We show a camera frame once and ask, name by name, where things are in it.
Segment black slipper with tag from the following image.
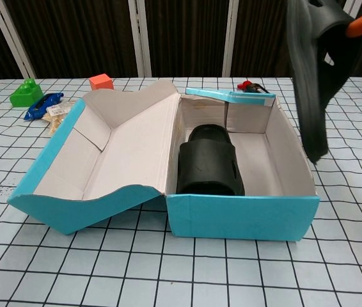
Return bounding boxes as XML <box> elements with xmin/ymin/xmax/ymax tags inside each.
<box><xmin>177</xmin><ymin>123</ymin><xmax>246</xmax><ymax>196</ymax></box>

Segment light blue shoe box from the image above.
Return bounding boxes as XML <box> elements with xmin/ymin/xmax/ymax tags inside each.
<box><xmin>7</xmin><ymin>79</ymin><xmax>321</xmax><ymax>245</ymax></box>

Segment black bottle with red cap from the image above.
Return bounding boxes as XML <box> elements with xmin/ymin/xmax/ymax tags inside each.
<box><xmin>237</xmin><ymin>80</ymin><xmax>272</xmax><ymax>95</ymax></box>

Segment dark folding screen white frames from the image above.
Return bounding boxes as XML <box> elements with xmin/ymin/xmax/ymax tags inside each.
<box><xmin>0</xmin><ymin>0</ymin><xmax>362</xmax><ymax>79</ymax></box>

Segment orange cube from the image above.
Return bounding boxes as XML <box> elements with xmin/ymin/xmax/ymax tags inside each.
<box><xmin>88</xmin><ymin>73</ymin><xmax>115</xmax><ymax>91</ymax></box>

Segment checked light blue tablecloth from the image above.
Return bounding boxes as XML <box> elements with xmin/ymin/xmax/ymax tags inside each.
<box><xmin>0</xmin><ymin>75</ymin><xmax>362</xmax><ymax>307</ymax></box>

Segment clear bag of nuts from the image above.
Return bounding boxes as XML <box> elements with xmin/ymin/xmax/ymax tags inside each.
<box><xmin>42</xmin><ymin>99</ymin><xmax>80</xmax><ymax>136</ymax></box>

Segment blue snack wrapper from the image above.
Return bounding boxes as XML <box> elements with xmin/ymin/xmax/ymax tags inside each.
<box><xmin>24</xmin><ymin>91</ymin><xmax>65</xmax><ymax>122</ymax></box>

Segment green toy block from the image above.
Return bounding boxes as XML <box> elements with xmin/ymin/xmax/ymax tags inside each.
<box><xmin>10</xmin><ymin>78</ymin><xmax>43</xmax><ymax>109</ymax></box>

